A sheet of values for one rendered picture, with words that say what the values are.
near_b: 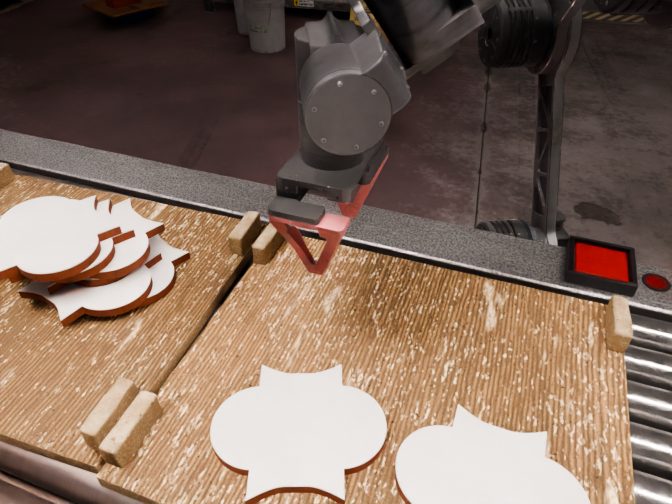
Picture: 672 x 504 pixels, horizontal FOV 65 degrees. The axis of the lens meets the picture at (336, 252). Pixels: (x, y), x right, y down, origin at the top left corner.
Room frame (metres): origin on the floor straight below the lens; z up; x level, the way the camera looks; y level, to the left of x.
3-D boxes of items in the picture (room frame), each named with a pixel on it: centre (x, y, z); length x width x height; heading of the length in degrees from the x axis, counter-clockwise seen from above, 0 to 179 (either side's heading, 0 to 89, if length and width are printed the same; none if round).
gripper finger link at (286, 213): (0.38, 0.01, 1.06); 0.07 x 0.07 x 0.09; 70
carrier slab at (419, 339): (0.31, -0.06, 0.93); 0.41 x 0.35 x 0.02; 70
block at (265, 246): (0.50, 0.08, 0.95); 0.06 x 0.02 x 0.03; 160
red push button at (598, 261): (0.49, -0.32, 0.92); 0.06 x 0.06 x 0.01; 70
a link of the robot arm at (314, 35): (0.41, 0.00, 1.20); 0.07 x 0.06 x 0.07; 6
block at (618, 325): (0.37, -0.29, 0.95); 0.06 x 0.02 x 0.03; 160
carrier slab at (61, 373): (0.45, 0.34, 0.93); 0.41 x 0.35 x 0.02; 72
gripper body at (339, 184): (0.42, 0.00, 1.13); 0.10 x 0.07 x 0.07; 160
